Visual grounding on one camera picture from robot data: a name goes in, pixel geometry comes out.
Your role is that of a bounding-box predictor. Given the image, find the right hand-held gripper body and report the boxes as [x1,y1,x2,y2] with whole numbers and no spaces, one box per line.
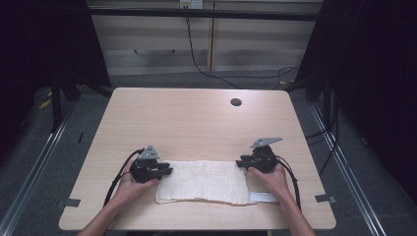
[243,137,283,174]

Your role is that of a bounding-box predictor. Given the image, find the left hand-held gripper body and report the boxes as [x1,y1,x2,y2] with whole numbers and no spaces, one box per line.
[129,145,165,184]

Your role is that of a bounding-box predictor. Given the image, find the white cloth with label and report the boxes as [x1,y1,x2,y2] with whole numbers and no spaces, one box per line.
[154,159,280,207]

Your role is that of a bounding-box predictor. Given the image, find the person's right hand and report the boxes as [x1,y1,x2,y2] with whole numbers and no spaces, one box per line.
[247,162,292,199]

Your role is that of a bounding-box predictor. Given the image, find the person's left hand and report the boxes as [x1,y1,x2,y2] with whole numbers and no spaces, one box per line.
[112,159,160,207]

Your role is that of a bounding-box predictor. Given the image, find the grey tape strip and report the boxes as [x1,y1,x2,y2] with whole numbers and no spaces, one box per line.
[314,194,337,205]
[55,198,82,208]

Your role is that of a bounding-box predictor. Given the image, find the black metal stand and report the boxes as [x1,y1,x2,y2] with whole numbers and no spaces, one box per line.
[322,74,332,130]
[48,73,64,134]

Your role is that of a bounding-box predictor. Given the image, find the yellow floor tape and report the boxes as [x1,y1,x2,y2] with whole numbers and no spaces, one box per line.
[36,91,54,111]

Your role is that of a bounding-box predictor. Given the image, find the black curtain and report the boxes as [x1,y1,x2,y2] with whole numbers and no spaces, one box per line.
[0,0,112,161]
[284,0,417,206]

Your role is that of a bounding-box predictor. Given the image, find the left hand-held gripper black cable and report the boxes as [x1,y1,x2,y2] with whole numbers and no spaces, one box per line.
[102,147,146,208]

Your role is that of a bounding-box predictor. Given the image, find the hand-held gripper black cable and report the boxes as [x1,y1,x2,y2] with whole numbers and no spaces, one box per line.
[102,147,146,208]
[275,154,303,211]

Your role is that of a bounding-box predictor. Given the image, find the right hand-held gripper black cable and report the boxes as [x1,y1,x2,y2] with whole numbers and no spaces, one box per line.
[275,154,303,211]

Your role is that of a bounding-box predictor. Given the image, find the black floor cables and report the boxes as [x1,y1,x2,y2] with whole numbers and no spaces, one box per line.
[304,91,341,175]

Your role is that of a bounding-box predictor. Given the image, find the metal floor rail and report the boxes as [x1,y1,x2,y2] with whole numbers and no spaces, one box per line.
[309,102,388,236]
[0,106,77,236]

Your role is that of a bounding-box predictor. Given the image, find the black wall power cable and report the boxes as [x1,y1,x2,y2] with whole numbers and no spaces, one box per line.
[184,16,303,90]

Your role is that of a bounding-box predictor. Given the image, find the dark cabinet handle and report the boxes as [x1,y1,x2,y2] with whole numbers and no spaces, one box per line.
[133,48,177,57]

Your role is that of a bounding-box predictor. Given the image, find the black horizontal frame bar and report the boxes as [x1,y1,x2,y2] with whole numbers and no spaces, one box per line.
[88,7,322,23]

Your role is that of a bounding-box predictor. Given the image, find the white wall outlet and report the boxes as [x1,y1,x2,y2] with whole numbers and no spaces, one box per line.
[178,0,205,10]

